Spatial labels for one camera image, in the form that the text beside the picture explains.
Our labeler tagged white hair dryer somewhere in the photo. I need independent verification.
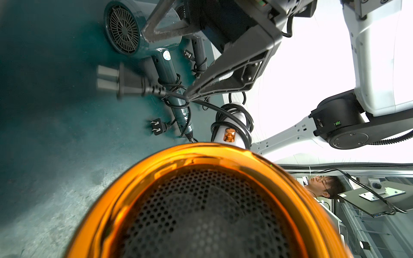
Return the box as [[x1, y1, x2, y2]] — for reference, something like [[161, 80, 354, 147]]
[[62, 102, 352, 258]]

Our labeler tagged white dryer black cord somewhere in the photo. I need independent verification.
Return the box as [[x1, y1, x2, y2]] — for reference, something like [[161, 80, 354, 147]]
[[96, 62, 256, 151]]

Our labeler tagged person head with glasses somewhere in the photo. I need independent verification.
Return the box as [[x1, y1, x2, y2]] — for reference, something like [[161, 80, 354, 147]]
[[304, 176, 346, 200]]

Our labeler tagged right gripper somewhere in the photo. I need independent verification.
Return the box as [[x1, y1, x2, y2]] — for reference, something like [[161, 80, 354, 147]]
[[140, 0, 318, 102]]

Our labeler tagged green table mat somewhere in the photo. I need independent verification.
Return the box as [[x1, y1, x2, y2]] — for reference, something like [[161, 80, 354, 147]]
[[0, 0, 227, 258]]

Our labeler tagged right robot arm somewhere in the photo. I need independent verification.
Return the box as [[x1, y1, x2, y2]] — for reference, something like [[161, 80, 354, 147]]
[[142, 1, 413, 160]]

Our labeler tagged dark green hair dryer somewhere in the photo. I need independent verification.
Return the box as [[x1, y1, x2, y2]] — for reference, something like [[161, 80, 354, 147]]
[[104, 1, 197, 143]]

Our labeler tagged green dryer black cord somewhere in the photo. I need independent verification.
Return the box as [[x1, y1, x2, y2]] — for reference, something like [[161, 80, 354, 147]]
[[149, 73, 198, 143]]

